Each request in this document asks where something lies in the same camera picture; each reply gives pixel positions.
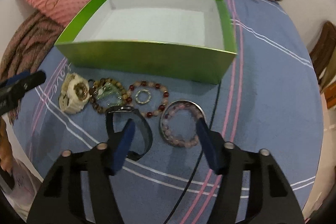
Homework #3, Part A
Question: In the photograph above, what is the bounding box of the black wristwatch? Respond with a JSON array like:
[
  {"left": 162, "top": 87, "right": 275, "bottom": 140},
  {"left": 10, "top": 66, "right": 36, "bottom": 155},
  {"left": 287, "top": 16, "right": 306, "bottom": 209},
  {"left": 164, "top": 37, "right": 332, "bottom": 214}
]
[{"left": 105, "top": 106, "right": 153, "bottom": 161}]

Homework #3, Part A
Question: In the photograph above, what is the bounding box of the green jade bead bracelet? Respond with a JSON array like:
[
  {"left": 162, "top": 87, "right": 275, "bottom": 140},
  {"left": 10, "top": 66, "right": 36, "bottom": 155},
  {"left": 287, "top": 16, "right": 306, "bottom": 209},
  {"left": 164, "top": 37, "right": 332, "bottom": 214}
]
[{"left": 96, "top": 83, "right": 124, "bottom": 106}]

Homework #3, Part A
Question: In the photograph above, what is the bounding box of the person's left hand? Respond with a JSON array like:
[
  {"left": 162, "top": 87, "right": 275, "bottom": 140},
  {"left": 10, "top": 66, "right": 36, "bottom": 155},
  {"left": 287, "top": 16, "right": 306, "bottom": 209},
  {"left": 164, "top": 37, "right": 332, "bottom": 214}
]
[{"left": 0, "top": 118, "right": 13, "bottom": 174}]

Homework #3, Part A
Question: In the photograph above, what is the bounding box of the black cable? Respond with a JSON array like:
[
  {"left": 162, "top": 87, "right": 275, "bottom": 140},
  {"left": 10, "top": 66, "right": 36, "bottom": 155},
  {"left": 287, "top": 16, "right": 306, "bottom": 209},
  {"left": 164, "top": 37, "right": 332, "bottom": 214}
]
[{"left": 163, "top": 80, "right": 222, "bottom": 224}]

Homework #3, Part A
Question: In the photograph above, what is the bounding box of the brown fringed scarf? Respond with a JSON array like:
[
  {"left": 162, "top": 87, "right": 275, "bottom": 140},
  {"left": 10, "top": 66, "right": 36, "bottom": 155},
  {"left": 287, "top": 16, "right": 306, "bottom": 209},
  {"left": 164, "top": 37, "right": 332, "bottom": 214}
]
[{"left": 0, "top": 9, "right": 65, "bottom": 122}]

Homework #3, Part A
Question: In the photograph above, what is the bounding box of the brown bead bracelet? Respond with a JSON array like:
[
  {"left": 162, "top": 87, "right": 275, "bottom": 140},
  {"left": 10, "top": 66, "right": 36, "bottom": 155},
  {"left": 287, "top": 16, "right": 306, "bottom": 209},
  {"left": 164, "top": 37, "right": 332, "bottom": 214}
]
[{"left": 88, "top": 77, "right": 128, "bottom": 114}]

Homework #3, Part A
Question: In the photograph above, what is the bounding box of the red and pink bead bracelet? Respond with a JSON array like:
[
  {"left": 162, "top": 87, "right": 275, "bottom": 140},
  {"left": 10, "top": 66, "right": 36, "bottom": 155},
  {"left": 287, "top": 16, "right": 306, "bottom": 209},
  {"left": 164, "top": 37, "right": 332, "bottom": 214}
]
[{"left": 126, "top": 80, "right": 170, "bottom": 118}]

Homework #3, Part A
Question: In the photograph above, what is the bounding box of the brown wooden chair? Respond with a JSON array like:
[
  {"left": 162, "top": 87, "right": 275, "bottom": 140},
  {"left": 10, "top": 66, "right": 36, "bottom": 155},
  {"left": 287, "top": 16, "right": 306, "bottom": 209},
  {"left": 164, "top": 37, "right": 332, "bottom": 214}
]
[{"left": 309, "top": 21, "right": 335, "bottom": 93}]

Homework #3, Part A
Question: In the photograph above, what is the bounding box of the white chunky wristwatch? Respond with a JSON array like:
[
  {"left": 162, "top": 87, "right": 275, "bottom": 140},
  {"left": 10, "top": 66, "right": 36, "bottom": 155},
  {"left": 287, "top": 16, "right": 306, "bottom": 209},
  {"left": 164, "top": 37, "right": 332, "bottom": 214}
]
[{"left": 59, "top": 73, "right": 90, "bottom": 114}]

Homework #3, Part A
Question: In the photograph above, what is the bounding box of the blue striped bedsheet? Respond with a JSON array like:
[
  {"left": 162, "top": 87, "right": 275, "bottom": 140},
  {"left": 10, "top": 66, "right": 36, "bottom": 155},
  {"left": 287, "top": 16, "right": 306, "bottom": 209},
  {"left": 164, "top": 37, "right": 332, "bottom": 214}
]
[{"left": 14, "top": 0, "right": 323, "bottom": 223}]

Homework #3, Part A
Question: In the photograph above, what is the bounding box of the small silver ring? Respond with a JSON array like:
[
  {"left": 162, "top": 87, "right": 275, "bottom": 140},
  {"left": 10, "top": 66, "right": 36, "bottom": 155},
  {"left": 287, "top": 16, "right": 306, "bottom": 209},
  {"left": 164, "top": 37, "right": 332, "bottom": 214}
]
[{"left": 134, "top": 89, "right": 153, "bottom": 105}]

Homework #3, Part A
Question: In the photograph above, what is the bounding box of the green cardboard box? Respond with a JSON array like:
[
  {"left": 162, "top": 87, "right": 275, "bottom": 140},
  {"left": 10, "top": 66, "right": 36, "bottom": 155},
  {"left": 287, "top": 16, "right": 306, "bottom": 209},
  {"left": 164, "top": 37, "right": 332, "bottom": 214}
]
[{"left": 55, "top": 0, "right": 237, "bottom": 84}]

